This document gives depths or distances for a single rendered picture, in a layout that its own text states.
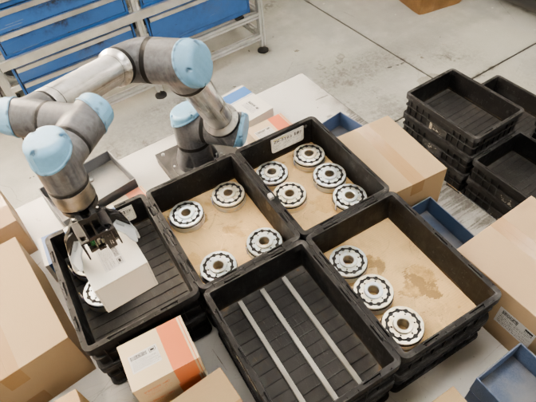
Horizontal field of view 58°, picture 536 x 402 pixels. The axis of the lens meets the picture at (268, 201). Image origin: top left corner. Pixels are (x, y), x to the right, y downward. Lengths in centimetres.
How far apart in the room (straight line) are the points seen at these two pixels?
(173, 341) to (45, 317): 35
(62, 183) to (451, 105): 190
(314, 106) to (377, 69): 149
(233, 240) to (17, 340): 60
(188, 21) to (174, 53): 208
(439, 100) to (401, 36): 145
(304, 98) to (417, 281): 101
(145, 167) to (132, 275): 88
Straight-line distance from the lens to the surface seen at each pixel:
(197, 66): 123
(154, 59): 124
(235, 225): 146
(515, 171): 236
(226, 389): 119
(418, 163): 159
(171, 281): 138
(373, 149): 162
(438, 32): 392
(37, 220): 188
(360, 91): 328
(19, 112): 101
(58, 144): 86
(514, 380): 136
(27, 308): 141
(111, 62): 122
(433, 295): 134
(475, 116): 241
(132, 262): 106
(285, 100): 207
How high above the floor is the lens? 197
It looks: 49 degrees down
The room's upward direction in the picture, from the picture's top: 7 degrees counter-clockwise
